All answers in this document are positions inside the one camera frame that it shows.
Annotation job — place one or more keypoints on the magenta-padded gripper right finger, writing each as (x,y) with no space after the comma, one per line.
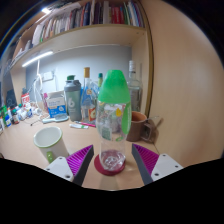
(165,165)

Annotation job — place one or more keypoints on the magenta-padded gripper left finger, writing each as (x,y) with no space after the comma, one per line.
(61,166)

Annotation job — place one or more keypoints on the clear bottle with green top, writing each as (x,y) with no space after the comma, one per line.
(113,90)

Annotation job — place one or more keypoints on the flat round red coaster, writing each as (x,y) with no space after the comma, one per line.
(98,166)

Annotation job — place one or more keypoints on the white tube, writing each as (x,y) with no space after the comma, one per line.
(78,126)

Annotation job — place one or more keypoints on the brown ceramic mug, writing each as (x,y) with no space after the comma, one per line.
(136,126)

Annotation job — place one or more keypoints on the light blue hairbrush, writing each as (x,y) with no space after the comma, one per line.
(56,118)

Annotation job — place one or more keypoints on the pink pen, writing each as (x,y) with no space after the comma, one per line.
(87,124)

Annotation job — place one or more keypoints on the blue and white box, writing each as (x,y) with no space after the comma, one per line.
(56,107)

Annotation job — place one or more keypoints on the grey shaker bottle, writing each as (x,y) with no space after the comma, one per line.
(73,103)

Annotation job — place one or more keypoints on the pink packet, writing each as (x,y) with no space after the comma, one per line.
(45,100)

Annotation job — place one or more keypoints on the small green bottle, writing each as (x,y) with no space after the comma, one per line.
(6,116)

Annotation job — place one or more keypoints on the red and white container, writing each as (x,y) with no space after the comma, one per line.
(26,99)

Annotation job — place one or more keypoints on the clear glass bottle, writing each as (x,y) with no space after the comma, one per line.
(135,90)

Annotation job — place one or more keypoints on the green-capped bottle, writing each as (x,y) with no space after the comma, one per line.
(100,79)

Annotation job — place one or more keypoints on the under-shelf light strip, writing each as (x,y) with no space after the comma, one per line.
(37,58)

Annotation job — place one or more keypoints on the wooden shelf unit with books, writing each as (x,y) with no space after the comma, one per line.
(96,35)

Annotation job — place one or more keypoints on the ceiling light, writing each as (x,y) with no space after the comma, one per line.
(46,10)

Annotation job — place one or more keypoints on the white wall outlet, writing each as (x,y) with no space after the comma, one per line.
(48,75)

